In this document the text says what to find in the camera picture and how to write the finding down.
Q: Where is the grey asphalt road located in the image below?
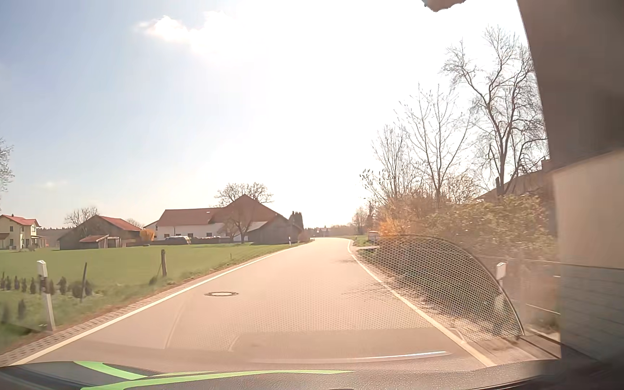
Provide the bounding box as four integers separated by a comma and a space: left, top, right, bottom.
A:
13, 237, 497, 373

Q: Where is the green grass field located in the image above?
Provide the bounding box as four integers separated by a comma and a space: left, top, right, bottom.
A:
0, 243, 303, 358

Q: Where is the wire fence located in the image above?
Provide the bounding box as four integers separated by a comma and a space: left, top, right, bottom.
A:
474, 255, 562, 332

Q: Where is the green hedge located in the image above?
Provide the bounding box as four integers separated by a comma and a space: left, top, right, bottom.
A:
378, 194, 558, 261

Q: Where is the dark barn with red roof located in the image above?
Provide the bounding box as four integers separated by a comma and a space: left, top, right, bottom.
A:
57, 214, 144, 250

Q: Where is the dark wooden barn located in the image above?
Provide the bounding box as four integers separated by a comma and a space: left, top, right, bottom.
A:
247, 214, 303, 245

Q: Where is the white farmhouse with red roof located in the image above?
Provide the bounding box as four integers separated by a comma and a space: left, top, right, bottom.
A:
144, 195, 286, 242

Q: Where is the grey building with pale wall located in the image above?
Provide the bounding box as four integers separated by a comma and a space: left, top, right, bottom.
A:
517, 0, 624, 365

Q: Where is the car's own bonnet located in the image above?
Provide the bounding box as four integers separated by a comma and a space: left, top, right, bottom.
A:
0, 360, 624, 390

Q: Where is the row of bare trees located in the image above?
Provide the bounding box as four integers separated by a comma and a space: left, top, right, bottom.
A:
351, 26, 550, 237

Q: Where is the cream house with red roof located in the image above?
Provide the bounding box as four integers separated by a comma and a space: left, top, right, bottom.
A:
0, 214, 48, 251

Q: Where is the row of small dark shrubs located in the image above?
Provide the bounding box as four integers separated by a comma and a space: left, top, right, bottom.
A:
0, 272, 94, 300

